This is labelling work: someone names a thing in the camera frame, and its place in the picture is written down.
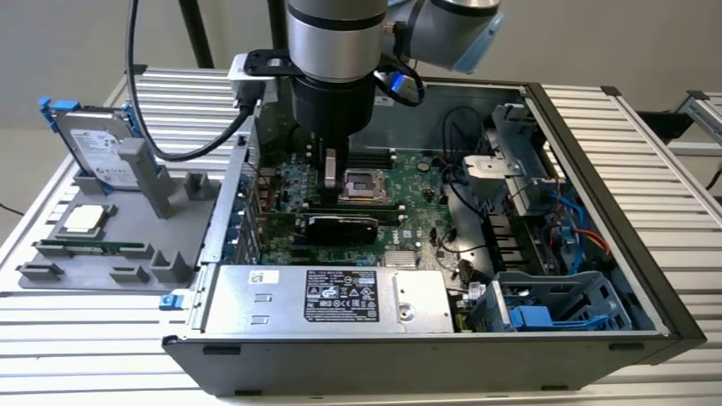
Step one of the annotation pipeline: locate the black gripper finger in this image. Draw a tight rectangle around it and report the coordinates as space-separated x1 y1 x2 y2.
315 146 346 208

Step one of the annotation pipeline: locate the CPU socket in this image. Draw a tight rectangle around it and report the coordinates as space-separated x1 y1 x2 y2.
340 167 394 202

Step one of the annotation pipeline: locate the green motherboard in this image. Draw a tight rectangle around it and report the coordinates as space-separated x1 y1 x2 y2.
247 145 492 274

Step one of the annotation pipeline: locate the small silver heat sink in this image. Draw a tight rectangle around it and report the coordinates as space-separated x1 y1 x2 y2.
382 249 423 269

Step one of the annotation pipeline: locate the metal disk bay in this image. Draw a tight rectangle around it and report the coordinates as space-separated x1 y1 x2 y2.
460 103 568 217

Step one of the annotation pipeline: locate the silver power supply unit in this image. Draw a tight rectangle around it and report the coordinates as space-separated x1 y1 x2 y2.
205 265 456 335

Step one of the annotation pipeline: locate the grey parts rack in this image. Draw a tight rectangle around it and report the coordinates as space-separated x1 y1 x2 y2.
16 137 221 291

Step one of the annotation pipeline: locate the green RAM stick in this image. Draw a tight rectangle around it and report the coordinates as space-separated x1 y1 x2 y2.
33 239 145 257

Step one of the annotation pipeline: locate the hard disk in blue carrier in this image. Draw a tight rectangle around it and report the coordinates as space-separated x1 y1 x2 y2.
36 97 143 196

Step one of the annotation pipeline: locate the silver CPU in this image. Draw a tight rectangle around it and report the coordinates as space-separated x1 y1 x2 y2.
57 205 107 234

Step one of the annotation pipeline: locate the open black PC case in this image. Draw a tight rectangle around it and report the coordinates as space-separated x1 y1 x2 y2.
161 67 707 398

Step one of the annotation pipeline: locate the grey metal drive cage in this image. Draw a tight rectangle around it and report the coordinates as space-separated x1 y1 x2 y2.
467 270 634 333

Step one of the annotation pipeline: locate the blue plastic drive carrier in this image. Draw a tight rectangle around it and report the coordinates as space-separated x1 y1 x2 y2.
507 304 629 332

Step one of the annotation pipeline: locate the black table connector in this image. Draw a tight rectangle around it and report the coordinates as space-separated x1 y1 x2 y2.
637 109 694 141

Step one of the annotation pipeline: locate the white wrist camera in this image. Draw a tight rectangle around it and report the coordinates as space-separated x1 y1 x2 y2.
228 50 279 112

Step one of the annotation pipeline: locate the thick black camera cable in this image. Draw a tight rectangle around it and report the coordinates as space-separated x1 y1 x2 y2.
124 0 255 162

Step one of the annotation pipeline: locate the blue data wire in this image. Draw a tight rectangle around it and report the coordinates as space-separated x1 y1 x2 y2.
542 190 592 272

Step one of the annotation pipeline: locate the red data wire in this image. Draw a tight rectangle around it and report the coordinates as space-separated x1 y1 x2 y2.
572 228 613 255

